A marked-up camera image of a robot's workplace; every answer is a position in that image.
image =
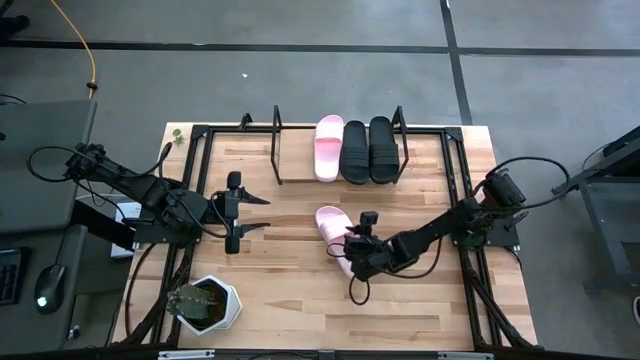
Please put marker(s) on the black keyboard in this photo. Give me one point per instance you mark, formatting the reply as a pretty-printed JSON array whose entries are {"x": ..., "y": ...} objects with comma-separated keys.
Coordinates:
[{"x": 10, "y": 275}]

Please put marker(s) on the potted cactus white pot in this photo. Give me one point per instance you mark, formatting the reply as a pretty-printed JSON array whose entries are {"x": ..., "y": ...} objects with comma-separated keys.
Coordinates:
[{"x": 230, "y": 305}]

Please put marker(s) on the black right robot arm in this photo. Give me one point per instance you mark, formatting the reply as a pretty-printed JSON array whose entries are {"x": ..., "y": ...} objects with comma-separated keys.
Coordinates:
[{"x": 430, "y": 232}]

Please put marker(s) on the wooden shelf black metal frame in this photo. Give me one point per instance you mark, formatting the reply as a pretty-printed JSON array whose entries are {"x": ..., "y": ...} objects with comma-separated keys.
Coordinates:
[{"x": 295, "y": 160}]

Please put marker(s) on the black slide sandal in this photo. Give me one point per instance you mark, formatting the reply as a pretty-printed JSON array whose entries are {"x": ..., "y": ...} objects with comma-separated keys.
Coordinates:
[
  {"x": 355, "y": 157},
  {"x": 384, "y": 152}
]

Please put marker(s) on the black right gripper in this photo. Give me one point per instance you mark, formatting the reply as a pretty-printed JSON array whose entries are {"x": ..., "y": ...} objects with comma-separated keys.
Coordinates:
[{"x": 384, "y": 255}]

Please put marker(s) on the small green plant sprig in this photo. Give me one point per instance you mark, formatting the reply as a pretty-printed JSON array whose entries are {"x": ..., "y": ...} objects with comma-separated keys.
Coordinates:
[{"x": 178, "y": 137}]

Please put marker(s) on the white box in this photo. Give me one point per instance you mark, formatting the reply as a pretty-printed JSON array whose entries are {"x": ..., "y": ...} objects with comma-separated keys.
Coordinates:
[{"x": 129, "y": 210}]

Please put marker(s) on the green cactus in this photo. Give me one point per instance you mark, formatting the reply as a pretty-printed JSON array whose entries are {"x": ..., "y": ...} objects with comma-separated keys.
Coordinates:
[{"x": 192, "y": 302}]

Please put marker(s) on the pink slide sandal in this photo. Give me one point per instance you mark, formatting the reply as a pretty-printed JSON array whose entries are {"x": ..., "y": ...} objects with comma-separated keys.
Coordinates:
[
  {"x": 328, "y": 150},
  {"x": 332, "y": 225}
]

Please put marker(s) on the dark grey metal stand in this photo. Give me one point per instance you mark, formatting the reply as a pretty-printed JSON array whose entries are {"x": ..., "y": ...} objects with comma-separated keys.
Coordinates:
[{"x": 600, "y": 220}]

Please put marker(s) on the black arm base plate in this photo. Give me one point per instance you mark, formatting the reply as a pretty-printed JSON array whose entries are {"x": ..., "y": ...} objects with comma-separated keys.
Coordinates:
[
  {"x": 150, "y": 236},
  {"x": 502, "y": 235}
]

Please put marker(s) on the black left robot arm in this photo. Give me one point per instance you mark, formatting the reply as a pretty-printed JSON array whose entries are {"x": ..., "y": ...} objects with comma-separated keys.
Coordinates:
[{"x": 130, "y": 182}]

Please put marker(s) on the silver metal bracket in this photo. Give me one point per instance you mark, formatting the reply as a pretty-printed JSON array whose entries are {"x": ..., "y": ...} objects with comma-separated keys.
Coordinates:
[
  {"x": 465, "y": 356},
  {"x": 185, "y": 354}
]

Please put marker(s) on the grey desk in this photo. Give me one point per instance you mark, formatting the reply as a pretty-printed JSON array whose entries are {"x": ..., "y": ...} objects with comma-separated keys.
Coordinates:
[
  {"x": 25, "y": 330},
  {"x": 45, "y": 210}
]

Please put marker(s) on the black computer mouse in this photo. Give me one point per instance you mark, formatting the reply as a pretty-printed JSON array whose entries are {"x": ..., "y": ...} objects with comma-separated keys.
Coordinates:
[{"x": 50, "y": 285}]

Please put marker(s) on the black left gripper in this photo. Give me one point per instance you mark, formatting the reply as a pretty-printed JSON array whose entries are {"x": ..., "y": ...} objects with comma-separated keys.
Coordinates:
[{"x": 217, "y": 207}]

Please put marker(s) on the black aluminium table frame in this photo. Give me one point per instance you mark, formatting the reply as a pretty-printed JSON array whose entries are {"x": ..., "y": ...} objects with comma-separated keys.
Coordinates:
[{"x": 225, "y": 129}]

